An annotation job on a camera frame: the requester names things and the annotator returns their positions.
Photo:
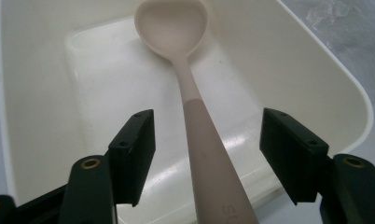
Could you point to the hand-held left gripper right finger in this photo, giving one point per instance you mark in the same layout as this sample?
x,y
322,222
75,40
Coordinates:
x,y
294,155

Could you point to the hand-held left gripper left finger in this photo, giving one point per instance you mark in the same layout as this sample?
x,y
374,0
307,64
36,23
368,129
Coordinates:
x,y
134,155

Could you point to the white plastic bin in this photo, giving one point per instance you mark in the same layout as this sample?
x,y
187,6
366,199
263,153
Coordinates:
x,y
108,77

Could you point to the beige silicone spoon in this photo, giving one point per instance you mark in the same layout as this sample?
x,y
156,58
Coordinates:
x,y
173,28

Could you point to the clear plastic bag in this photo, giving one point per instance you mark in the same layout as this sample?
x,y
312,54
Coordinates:
x,y
347,25

